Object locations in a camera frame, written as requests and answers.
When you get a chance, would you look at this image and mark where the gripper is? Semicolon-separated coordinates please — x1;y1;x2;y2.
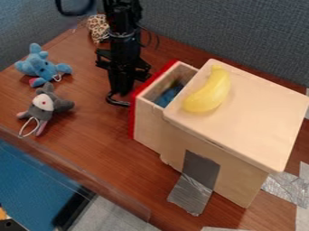
94;33;154;95

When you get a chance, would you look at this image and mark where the drawer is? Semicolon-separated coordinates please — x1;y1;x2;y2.
105;59;201;141

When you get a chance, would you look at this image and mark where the blue cloth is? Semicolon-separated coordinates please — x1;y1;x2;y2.
153;82;186;108

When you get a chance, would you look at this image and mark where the spotted plush animal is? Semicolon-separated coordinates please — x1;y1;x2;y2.
85;14;111;45

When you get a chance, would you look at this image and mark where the grey plush animal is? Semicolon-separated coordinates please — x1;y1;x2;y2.
15;82;77;139

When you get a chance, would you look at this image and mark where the blue plush animal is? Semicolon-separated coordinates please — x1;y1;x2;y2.
13;42;74;88

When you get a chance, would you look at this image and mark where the yellow toy banana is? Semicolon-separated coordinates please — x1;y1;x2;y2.
182;64;232;114

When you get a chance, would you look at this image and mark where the grey tape strip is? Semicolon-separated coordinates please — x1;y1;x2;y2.
259;161;309;210
165;149;222;217

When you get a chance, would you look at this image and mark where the cabinet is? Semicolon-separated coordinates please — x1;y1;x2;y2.
159;58;309;209

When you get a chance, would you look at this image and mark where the black cable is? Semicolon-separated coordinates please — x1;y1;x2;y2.
54;0;99;17

